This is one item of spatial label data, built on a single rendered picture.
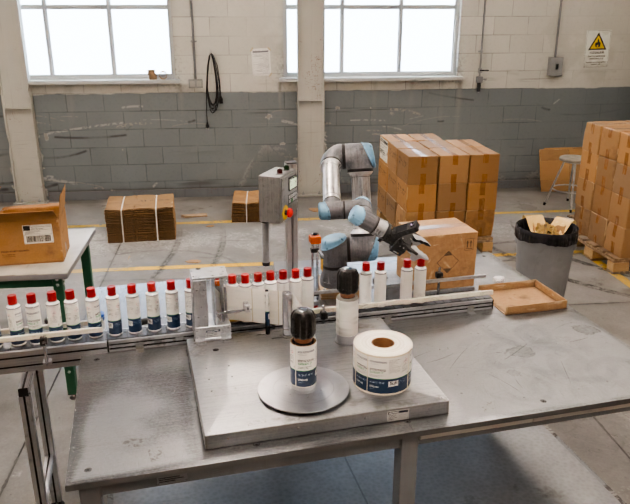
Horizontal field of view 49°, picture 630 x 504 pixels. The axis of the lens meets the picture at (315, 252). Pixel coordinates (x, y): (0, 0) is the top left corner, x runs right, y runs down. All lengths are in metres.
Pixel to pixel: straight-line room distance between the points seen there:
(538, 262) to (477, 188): 1.36
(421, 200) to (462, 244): 2.90
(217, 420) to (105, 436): 0.35
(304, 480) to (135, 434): 0.98
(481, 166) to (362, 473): 3.73
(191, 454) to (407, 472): 0.71
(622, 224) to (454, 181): 1.41
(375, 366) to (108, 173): 6.34
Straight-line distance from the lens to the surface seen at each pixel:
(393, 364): 2.31
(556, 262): 5.14
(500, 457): 3.30
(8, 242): 4.05
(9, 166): 8.56
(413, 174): 6.07
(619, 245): 6.24
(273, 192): 2.73
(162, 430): 2.32
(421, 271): 2.99
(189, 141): 8.13
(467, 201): 6.28
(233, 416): 2.26
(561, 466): 3.32
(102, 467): 2.20
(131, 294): 2.78
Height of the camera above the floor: 2.10
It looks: 19 degrees down
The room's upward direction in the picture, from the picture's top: straight up
